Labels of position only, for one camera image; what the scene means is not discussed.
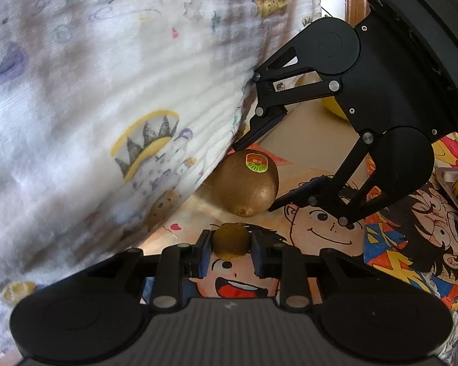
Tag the small brown kiwi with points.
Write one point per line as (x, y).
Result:
(231, 241)

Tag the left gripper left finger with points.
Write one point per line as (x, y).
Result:
(177, 264)

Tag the white cartoon print cloth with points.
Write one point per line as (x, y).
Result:
(109, 106)

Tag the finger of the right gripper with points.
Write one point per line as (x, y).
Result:
(325, 191)
(291, 60)

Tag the large kiwi with sticker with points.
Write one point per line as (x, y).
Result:
(245, 183)

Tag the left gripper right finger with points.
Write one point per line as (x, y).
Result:
(274, 259)

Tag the colourful cartoon table mat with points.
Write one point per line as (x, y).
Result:
(414, 239)

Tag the yellow plastic bowl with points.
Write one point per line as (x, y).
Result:
(329, 103)

